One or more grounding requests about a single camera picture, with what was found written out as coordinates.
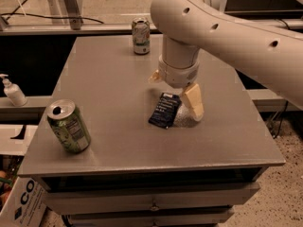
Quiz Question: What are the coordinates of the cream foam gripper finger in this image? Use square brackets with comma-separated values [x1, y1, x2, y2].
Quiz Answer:
[180, 83, 205, 122]
[148, 70, 162, 83]

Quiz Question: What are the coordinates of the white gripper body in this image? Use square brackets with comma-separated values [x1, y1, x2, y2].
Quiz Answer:
[158, 57, 200, 88]

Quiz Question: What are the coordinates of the dark blue rxbar wrapper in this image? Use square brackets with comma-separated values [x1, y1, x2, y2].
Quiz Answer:
[148, 93, 182, 129]

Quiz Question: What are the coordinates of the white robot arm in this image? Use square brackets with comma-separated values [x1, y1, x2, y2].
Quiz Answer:
[151, 0, 303, 121]

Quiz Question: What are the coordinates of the white green 7up can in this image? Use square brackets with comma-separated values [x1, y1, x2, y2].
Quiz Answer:
[132, 17, 150, 55]

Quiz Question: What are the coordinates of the green soda can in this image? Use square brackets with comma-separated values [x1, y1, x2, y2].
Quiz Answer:
[46, 99, 91, 153]

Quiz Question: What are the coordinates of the grey drawer cabinet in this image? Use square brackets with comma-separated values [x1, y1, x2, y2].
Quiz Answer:
[31, 166, 269, 227]

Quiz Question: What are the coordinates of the white pump bottle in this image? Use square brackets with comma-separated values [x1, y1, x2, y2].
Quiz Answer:
[0, 74, 27, 107]

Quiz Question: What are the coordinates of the white cardboard box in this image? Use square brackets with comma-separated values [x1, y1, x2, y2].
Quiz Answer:
[0, 177, 46, 227]

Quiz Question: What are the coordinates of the metal frame bracket left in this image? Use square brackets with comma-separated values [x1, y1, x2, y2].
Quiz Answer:
[63, 0, 83, 30]

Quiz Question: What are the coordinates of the black cable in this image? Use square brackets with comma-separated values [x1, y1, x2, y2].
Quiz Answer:
[0, 0, 105, 26]

